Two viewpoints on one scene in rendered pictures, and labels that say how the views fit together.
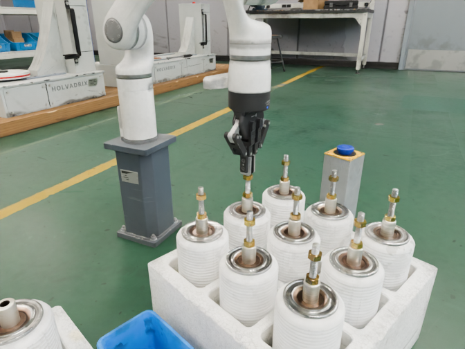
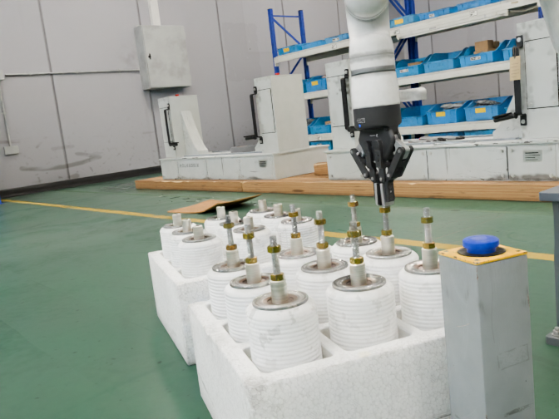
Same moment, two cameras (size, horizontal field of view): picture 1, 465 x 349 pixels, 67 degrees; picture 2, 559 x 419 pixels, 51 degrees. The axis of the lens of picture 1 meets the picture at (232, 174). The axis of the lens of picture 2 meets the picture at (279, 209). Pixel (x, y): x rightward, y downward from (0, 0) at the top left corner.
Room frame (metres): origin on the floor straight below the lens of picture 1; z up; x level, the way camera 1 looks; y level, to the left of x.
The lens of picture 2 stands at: (0.87, -0.95, 0.49)
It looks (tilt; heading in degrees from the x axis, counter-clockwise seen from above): 9 degrees down; 115
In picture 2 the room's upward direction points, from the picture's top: 7 degrees counter-clockwise
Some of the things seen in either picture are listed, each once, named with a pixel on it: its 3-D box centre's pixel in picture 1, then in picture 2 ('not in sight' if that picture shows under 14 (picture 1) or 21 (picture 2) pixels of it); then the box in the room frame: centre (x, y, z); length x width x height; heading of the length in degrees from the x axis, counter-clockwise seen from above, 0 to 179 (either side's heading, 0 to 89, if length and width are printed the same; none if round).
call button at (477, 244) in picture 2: (344, 150); (481, 246); (0.80, -0.27, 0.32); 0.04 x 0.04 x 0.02
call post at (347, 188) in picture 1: (336, 210); (489, 380); (0.81, -0.27, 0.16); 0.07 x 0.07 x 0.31; 44
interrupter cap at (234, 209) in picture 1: (247, 210); (388, 253); (0.63, -0.03, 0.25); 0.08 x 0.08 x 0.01
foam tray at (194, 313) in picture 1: (288, 301); (334, 362); (0.55, -0.11, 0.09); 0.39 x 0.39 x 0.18; 44
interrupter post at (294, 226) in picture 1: (294, 226); (324, 258); (0.55, -0.11, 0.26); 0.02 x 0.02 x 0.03
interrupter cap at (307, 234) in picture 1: (293, 232); (324, 266); (0.55, -0.11, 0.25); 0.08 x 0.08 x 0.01
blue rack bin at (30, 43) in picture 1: (15, 41); not in sight; (5.25, 3.01, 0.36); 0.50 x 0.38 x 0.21; 66
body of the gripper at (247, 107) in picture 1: (248, 112); (378, 131); (0.64, -0.03, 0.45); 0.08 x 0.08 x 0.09
